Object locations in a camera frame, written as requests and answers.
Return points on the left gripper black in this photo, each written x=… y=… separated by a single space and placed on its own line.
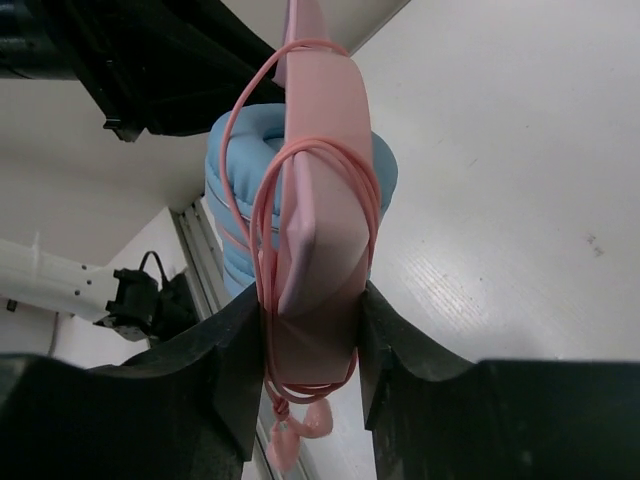
x=167 y=67

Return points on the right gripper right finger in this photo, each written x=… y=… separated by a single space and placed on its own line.
x=435 y=415

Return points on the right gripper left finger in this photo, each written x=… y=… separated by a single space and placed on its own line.
x=185 y=409

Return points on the pink blue cat-ear headphones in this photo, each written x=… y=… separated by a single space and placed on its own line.
x=327 y=202

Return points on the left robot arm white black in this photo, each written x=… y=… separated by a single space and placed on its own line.
x=128 y=301

